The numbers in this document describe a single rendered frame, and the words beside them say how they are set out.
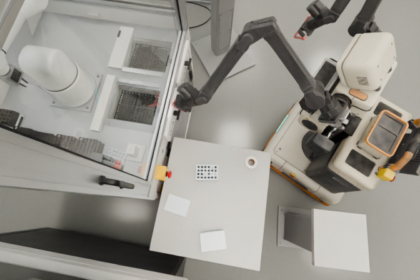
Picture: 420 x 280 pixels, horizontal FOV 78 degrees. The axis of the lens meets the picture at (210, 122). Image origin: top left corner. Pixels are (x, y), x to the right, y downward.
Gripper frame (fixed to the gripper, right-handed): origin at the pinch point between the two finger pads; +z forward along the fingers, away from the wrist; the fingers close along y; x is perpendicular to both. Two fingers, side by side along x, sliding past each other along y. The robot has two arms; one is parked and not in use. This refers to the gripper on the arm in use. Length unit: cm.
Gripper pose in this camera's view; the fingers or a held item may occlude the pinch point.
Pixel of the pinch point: (175, 105)
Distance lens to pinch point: 143.8
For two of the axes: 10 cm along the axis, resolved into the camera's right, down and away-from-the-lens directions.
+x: -2.0, 9.3, -3.0
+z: -6.5, 1.0, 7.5
